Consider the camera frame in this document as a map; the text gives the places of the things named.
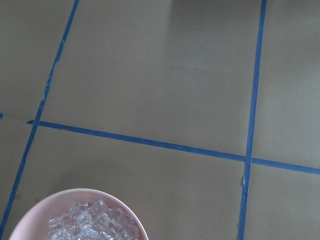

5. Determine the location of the pink bowl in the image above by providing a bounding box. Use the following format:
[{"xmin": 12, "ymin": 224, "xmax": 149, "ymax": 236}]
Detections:
[{"xmin": 9, "ymin": 188, "xmax": 149, "ymax": 240}]

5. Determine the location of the clear ice cubes pile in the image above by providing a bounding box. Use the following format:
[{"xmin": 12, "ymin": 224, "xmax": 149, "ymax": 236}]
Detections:
[{"xmin": 48, "ymin": 199, "xmax": 142, "ymax": 240}]

